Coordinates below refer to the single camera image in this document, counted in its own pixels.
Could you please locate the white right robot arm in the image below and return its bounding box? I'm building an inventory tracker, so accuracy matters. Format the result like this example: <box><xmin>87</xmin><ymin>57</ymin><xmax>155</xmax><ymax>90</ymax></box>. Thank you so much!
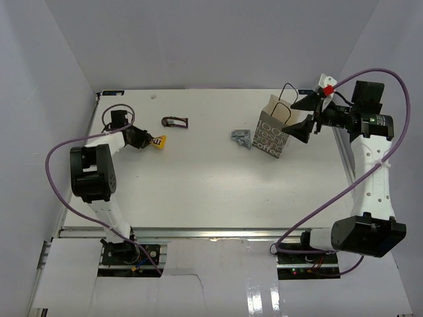
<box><xmin>285</xmin><ymin>81</ymin><xmax>406</xmax><ymax>264</ymax></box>

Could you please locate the grey blue snack packet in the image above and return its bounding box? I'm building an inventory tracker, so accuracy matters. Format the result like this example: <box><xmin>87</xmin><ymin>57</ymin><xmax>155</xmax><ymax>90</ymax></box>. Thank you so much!
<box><xmin>231</xmin><ymin>129</ymin><xmax>252</xmax><ymax>149</ymax></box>

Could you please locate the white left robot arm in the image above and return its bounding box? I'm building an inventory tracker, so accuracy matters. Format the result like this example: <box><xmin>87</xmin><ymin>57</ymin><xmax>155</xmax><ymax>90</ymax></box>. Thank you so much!
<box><xmin>70</xmin><ymin>110</ymin><xmax>153</xmax><ymax>264</ymax></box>

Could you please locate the blue label left corner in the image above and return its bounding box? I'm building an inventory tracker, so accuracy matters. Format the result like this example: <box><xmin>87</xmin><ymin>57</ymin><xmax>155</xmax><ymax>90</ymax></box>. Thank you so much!
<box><xmin>101</xmin><ymin>90</ymin><xmax>125</xmax><ymax>96</ymax></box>

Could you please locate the brown chocolate bar wrapper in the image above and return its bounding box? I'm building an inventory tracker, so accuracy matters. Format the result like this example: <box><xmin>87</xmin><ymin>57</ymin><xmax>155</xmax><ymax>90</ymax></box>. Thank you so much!
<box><xmin>161</xmin><ymin>116</ymin><xmax>188</xmax><ymax>129</ymax></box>

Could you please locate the aluminium front rail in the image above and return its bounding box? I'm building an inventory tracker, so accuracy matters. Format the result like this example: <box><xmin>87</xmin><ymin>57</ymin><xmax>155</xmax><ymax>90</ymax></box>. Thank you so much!
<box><xmin>59</xmin><ymin>227</ymin><xmax>287</xmax><ymax>243</ymax></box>

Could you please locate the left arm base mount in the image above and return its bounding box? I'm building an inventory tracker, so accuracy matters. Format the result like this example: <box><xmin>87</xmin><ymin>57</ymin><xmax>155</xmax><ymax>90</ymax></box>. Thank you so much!
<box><xmin>100</xmin><ymin>242</ymin><xmax>161</xmax><ymax>272</ymax></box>

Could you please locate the brown paper coffee bag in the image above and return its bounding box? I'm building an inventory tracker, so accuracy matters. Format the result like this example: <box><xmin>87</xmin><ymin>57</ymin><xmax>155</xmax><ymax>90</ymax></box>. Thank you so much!
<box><xmin>252</xmin><ymin>83</ymin><xmax>300</xmax><ymax>159</ymax></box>

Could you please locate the large yellow M&M packet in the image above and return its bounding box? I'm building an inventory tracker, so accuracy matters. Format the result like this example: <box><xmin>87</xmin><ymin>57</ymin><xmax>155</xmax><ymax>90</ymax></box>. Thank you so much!
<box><xmin>149</xmin><ymin>135</ymin><xmax>167</xmax><ymax>150</ymax></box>

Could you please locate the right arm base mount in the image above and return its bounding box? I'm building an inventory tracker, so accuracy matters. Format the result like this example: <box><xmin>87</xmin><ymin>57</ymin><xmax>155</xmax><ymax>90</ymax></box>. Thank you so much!
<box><xmin>270</xmin><ymin>231</ymin><xmax>340</xmax><ymax>281</ymax></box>

